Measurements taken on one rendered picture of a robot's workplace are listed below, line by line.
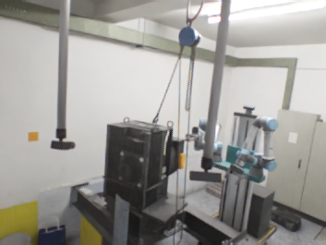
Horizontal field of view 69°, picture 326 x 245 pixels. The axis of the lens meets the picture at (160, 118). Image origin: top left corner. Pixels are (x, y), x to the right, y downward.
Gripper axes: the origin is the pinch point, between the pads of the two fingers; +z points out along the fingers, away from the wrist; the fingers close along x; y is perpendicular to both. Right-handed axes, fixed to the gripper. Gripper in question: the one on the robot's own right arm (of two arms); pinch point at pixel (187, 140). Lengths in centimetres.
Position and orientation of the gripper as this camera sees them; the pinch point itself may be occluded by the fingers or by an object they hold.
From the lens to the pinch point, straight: 205.1
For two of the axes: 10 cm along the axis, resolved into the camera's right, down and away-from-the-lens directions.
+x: -8.7, -1.2, 4.8
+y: -0.5, 9.9, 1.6
